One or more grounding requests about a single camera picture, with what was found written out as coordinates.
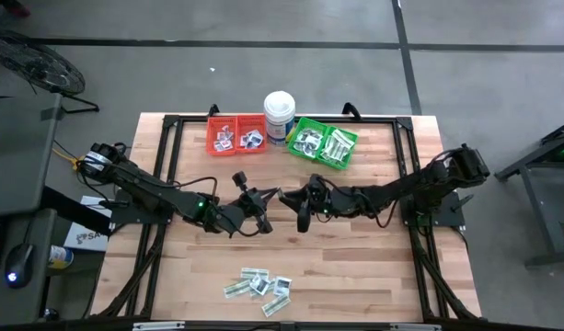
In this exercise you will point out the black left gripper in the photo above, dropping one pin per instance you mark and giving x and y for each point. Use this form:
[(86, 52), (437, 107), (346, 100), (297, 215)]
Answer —
[(251, 206)]

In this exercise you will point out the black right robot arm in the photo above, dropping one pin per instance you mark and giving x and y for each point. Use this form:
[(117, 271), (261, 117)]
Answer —
[(401, 188)]

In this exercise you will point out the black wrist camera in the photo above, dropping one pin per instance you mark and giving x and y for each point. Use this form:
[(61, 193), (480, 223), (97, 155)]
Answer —
[(303, 217), (239, 178)]

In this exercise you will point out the orange plastic mesh basket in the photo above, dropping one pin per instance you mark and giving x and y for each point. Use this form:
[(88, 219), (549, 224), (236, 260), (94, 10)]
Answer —
[(214, 125), (243, 123)]

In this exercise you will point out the black computer mouse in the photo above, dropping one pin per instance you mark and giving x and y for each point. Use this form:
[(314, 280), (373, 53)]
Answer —
[(19, 264)]

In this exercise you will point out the silver metal bracket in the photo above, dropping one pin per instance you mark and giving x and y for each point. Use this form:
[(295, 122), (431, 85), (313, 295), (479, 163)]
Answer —
[(415, 327), (158, 326)]

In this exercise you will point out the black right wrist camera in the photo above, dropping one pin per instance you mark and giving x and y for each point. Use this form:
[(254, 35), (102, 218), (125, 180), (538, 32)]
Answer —
[(303, 217)]

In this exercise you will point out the grey side desk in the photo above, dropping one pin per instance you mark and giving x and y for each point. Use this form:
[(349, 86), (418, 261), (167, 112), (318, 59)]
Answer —
[(14, 161)]

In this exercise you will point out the grey metal cart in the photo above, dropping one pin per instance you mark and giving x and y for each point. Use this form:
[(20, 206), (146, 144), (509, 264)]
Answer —
[(546, 220)]

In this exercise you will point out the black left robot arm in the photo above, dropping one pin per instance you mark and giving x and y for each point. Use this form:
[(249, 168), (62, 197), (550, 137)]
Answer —
[(162, 193)]

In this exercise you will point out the white antiseptic towelette packet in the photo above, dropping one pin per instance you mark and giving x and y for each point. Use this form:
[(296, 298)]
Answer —
[(247, 143), (259, 285), (311, 134), (300, 144), (250, 138), (255, 134), (282, 285), (258, 142), (312, 147)]

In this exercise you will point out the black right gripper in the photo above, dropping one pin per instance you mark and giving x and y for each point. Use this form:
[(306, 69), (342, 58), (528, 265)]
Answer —
[(318, 195)]

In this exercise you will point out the white disinfecting wipes canister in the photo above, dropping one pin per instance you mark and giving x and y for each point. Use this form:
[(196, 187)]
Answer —
[(279, 108)]

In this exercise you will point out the black floor fan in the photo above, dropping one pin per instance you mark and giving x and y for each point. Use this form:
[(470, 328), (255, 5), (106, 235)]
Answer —
[(37, 64)]

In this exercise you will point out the black depth camera box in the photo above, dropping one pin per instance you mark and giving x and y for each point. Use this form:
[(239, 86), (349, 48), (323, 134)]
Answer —
[(286, 327)]

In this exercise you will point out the white blue yellow can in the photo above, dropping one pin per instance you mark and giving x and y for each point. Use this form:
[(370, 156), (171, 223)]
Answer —
[(61, 256)]

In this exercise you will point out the person's shoe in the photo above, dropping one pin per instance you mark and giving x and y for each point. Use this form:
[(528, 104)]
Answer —
[(17, 9)]

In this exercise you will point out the white printed cardboard box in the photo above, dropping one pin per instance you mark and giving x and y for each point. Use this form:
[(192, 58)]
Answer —
[(86, 239)]

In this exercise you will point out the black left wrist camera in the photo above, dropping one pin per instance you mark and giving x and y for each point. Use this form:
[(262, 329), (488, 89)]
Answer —
[(239, 178)]

